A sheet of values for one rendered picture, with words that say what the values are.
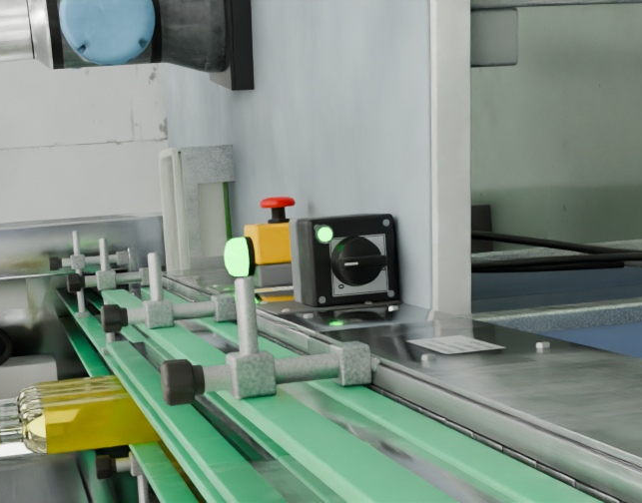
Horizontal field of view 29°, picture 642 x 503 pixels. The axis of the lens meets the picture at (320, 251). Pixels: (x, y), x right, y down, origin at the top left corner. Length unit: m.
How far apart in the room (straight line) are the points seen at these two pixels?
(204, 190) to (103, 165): 3.57
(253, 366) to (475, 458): 0.23
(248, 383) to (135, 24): 0.87
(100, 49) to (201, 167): 0.38
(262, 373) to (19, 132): 4.68
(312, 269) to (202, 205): 0.78
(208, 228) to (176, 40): 0.31
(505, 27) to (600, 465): 0.65
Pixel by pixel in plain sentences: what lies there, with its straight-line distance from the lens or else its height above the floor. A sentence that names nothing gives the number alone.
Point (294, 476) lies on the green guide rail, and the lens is 0.90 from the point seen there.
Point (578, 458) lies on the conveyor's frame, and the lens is 0.53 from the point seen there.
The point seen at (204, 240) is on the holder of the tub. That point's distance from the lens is 1.88.
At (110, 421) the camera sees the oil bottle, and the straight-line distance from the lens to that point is 1.52.
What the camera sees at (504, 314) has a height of 0.71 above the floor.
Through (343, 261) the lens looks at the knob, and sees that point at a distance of 1.08.
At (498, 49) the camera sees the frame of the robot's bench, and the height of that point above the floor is 0.67.
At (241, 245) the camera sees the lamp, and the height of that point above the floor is 0.84.
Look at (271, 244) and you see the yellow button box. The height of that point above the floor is 0.81.
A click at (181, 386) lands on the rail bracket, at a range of 0.76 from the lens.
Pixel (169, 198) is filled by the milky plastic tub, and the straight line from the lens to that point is 2.03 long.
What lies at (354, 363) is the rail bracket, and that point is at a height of 0.89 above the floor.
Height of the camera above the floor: 1.10
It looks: 14 degrees down
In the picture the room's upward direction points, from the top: 95 degrees counter-clockwise
